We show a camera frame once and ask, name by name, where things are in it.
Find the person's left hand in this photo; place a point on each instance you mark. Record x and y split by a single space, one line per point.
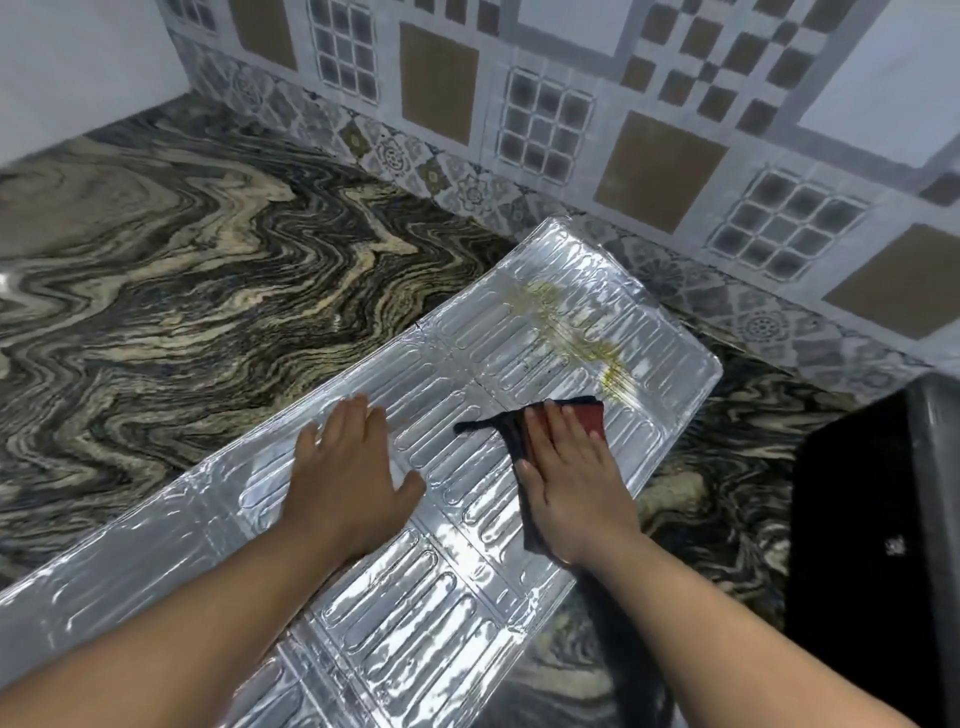
349 487

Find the person's right hand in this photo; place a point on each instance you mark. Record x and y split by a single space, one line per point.
574 491

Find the person's left thumb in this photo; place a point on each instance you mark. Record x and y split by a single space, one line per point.
409 495

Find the person's left little finger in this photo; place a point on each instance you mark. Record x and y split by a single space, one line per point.
307 450

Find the person's right thumb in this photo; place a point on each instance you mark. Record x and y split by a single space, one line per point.
525 484

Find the dark cloth with red patch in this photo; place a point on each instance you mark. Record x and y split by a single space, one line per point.
501 433

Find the clear ribbed plastic tray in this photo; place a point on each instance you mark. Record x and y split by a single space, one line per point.
465 352

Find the person's left forearm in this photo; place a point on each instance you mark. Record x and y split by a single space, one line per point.
172 645

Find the person's right forearm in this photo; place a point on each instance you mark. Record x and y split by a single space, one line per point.
712 637

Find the black kitchen sink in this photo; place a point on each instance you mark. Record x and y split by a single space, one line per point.
874 555

